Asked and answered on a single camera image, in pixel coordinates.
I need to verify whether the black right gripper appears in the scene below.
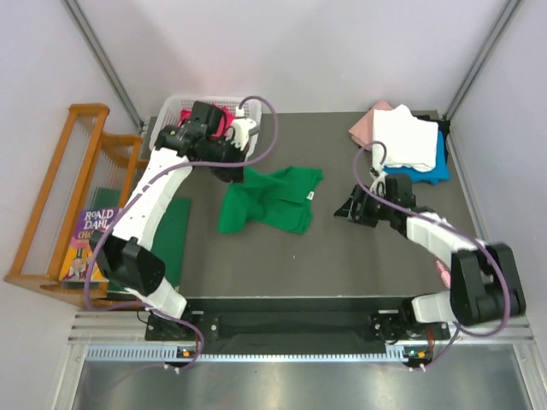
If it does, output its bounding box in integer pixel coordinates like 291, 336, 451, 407
334, 184, 395, 227

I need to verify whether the green t shirt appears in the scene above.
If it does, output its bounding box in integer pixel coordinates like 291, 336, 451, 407
217, 167, 324, 234

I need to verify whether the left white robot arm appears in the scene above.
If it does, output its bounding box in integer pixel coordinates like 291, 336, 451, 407
90, 101, 259, 339

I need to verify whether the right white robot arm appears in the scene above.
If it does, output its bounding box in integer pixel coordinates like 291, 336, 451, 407
334, 173, 526, 338

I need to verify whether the crimson red t shirt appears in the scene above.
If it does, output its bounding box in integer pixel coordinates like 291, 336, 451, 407
177, 106, 235, 138

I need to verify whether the white plastic laundry basket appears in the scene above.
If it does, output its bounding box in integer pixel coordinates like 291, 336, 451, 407
149, 94, 262, 159

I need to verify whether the folded pink t shirt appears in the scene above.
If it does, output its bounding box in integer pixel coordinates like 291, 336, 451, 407
349, 101, 393, 150

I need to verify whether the folded white t shirt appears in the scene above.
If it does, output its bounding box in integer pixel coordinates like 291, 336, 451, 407
372, 104, 438, 172

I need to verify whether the folded blue t shirt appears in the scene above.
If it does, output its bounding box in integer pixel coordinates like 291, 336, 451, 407
384, 131, 450, 185

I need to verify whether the green folding board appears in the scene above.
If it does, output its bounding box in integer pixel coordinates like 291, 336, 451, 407
91, 187, 191, 302

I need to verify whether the wooden book rack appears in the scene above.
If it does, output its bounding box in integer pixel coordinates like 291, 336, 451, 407
4, 103, 147, 308

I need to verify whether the pink marker pen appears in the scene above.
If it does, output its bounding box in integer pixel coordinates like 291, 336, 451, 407
435, 260, 451, 289

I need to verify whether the Roald Dahl book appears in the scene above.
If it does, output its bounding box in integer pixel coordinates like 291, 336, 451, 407
59, 207, 121, 284

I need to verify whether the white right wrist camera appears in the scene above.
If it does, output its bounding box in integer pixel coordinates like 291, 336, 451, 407
370, 166, 387, 197

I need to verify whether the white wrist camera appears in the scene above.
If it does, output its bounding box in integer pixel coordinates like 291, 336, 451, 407
370, 166, 387, 197
231, 108, 260, 152

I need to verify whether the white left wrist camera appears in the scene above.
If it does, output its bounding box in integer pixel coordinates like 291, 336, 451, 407
231, 108, 260, 152

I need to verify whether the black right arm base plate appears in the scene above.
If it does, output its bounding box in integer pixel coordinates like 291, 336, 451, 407
370, 311, 450, 344

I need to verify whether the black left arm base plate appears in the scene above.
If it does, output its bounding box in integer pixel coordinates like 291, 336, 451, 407
144, 311, 220, 342

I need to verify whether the grey slotted cable duct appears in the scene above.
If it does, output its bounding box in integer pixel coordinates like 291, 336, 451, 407
86, 345, 429, 363

